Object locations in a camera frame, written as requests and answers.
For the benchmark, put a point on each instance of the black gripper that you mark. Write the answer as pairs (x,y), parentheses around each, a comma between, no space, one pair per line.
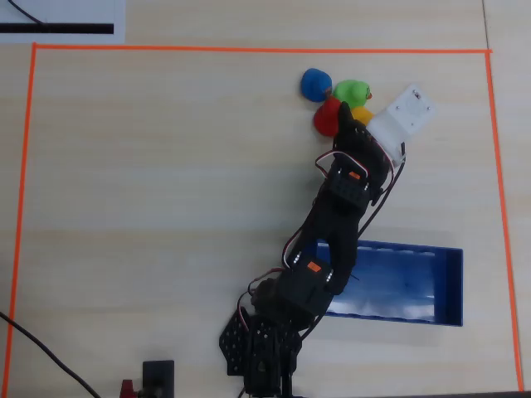
(352,134)

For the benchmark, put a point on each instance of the yellow rubber duck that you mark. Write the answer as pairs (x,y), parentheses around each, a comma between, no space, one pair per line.
(363,116)

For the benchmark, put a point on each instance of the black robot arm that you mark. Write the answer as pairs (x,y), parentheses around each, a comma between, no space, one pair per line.
(336,244)

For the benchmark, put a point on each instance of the red rubber duck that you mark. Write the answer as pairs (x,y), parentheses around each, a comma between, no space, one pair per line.
(325,120)

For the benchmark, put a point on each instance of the green rubber duck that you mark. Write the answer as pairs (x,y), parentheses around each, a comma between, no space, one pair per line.
(350,92)

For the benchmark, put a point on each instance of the blue rubber duck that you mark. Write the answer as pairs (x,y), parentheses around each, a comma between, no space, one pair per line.
(315,85)

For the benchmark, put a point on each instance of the blue plastic box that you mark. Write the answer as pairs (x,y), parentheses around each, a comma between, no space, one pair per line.
(394,282)

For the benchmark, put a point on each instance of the orange tape strip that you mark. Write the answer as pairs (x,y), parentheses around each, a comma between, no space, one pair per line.
(249,49)
(20,207)
(502,207)

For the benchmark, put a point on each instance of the white paper with black bar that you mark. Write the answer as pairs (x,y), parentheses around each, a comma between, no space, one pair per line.
(83,12)

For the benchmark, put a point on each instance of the red clamp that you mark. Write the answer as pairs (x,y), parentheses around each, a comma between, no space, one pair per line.
(127,389)

